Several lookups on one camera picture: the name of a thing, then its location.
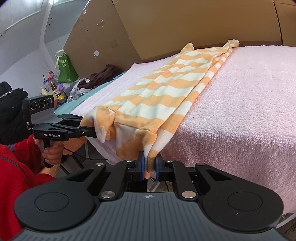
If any pink towel mat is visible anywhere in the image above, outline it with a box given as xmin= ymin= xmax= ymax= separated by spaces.
xmin=69 ymin=45 xmax=296 ymax=215

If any navy white striped shirt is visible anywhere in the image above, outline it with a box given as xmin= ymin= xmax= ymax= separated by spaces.
xmin=67 ymin=78 xmax=91 ymax=102

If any orange chair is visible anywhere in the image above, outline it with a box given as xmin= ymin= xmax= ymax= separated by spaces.
xmin=63 ymin=137 xmax=87 ymax=155

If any small white label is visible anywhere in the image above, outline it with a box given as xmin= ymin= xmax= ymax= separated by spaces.
xmin=93 ymin=50 xmax=99 ymax=58

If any orange white striped sweater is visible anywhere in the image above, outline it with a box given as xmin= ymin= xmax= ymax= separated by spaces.
xmin=80 ymin=40 xmax=239 ymax=178

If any teal folded cloth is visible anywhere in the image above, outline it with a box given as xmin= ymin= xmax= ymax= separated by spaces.
xmin=55 ymin=71 xmax=126 ymax=115

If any left cardboard box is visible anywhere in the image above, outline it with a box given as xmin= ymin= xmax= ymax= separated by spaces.
xmin=64 ymin=0 xmax=142 ymax=78

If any dark brown garment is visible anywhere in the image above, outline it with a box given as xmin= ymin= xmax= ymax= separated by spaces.
xmin=78 ymin=64 xmax=123 ymax=89

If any red sleeved left forearm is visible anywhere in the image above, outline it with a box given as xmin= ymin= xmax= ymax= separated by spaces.
xmin=0 ymin=135 xmax=55 ymax=240

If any large centre cardboard box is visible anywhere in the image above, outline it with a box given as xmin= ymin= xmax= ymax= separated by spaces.
xmin=113 ymin=1 xmax=282 ymax=60

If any person left hand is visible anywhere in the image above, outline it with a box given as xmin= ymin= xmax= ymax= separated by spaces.
xmin=31 ymin=138 xmax=64 ymax=167

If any right lower cardboard box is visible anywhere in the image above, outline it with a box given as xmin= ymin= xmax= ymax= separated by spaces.
xmin=274 ymin=1 xmax=296 ymax=47

